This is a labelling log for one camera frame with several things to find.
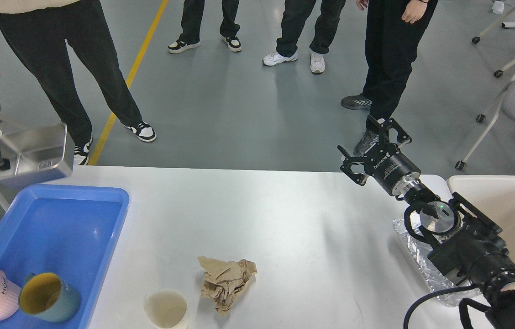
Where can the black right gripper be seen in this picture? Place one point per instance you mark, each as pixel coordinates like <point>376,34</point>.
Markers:
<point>392,169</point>

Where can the stainless steel rectangular tray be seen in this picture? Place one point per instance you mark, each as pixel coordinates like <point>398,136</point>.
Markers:
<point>37,155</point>

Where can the blue-green mug yellow inside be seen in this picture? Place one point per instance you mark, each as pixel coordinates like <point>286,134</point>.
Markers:
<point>49,297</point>

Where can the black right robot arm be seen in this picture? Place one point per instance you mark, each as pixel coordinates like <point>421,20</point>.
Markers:
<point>466,246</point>

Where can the blue plastic tray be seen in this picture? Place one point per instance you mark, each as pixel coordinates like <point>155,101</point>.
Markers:
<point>71,231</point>

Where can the person in cream top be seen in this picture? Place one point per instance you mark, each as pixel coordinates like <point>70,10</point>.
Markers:
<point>40,32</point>

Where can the person with grey sneakers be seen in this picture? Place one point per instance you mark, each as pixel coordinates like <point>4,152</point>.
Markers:
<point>393,31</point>

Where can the crushed clear plastic bottle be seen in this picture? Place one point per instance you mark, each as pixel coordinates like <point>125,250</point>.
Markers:
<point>415,253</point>

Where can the crumpled brown paper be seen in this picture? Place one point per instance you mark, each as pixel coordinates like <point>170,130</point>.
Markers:
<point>224,281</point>

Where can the white paper cup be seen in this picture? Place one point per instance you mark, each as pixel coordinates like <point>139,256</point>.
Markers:
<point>167,309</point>

